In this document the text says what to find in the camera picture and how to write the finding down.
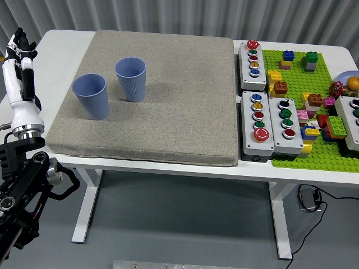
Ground black power cable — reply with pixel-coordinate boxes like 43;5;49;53
286;185;359;269

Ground light blue plate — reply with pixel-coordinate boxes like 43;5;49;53
335;71;359;90

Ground green grey brick stack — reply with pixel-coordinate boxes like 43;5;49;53
301;52;319;73

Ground blue yellow pink brick stack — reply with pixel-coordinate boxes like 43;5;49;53
279;50;296;70

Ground blue ribbed cup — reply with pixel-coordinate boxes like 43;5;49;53
72;73;109;121
114;57;147;103

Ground brown brick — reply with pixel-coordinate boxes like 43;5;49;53
273;81;289;95

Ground grey power adapter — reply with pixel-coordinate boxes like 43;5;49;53
298;188;318;211

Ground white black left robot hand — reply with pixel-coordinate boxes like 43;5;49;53
2;27;45;131

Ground grey-brown fabric mat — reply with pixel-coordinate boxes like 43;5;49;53
45;30;239;168

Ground five-button box, black cable gland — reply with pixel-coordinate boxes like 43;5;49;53
237;40;268;92

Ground white table leg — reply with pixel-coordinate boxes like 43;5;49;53
71;168;103;244
268;181;293;260

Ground red brick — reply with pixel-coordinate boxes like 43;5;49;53
316;114;330;129

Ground red valve wheel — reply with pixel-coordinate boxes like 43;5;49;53
329;81;344;98

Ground yellow cylinder brick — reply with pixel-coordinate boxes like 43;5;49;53
298;141;314;159

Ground five-button control box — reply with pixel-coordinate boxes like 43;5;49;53
240;91;275;163

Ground grey pleated curtain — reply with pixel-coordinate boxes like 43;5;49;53
0;0;359;66

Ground green studded baseplate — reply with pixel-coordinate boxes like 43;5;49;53
261;49;359;172

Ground green orange brick stack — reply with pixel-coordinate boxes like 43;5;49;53
326;115;348;140

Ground grey control box, black buttons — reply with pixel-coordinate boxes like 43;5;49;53
334;95;359;152

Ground control box with black switch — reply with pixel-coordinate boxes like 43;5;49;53
268;96;305;161

